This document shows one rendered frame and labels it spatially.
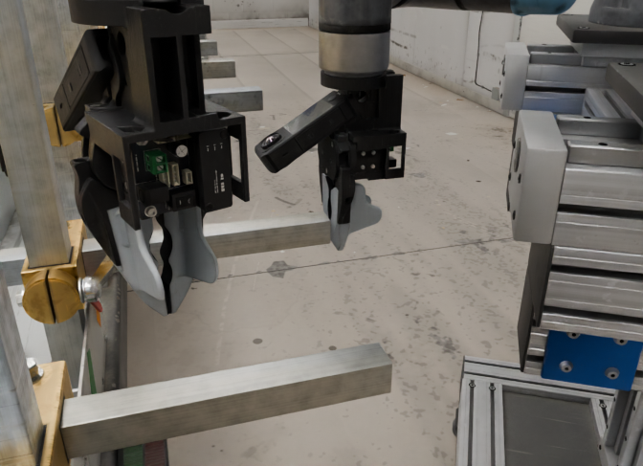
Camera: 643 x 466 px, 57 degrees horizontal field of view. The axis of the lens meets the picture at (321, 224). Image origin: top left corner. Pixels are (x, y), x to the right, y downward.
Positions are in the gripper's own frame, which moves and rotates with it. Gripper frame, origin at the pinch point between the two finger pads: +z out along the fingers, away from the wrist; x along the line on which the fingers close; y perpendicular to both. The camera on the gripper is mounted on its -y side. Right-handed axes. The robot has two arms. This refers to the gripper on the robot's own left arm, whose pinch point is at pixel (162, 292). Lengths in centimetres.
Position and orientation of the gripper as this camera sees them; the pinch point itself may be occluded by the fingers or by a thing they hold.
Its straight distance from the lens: 44.3
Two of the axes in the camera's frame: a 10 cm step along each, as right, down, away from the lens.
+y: 5.9, 3.4, -7.3
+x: 8.0, -2.5, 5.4
